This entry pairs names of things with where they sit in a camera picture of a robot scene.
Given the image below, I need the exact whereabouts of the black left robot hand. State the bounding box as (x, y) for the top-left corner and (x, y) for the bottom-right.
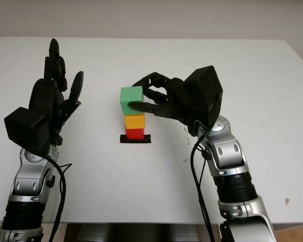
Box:
(29, 38), (84, 146)

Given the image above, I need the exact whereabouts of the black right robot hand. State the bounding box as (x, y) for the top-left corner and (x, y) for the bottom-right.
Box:
(128, 72), (200, 136)

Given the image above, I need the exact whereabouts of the yellow wooden cube block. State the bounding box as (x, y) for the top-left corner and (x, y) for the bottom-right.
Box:
(125, 113), (145, 129)

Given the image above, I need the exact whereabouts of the green wooden cube block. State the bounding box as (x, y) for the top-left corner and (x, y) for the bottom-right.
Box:
(120, 86), (144, 115)

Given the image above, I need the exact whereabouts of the red wooden cube block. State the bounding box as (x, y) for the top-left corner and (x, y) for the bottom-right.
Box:
(125, 127), (144, 141)

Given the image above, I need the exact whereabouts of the black tape strip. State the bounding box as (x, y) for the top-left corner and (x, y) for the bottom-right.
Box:
(120, 134), (152, 145)

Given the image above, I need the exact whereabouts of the dark robot torso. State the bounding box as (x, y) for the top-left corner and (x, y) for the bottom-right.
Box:
(65, 223), (222, 242)

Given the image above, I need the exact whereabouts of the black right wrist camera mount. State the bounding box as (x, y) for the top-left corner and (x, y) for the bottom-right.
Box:
(183, 66), (223, 127)

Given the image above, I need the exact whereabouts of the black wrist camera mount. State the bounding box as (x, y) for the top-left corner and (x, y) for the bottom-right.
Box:
(4, 107), (51, 154)
(183, 66), (223, 127)

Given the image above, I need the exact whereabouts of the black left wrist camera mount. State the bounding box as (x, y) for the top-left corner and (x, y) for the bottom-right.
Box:
(4, 107), (51, 154)

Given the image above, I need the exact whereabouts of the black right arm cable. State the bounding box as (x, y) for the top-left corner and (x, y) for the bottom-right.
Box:
(190, 120), (216, 242)

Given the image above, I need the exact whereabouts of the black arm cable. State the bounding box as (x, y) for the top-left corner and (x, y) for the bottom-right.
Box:
(43, 153), (73, 242)
(190, 120), (216, 242)

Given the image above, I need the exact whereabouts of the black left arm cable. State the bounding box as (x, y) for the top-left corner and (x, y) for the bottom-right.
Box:
(43, 153), (73, 242)

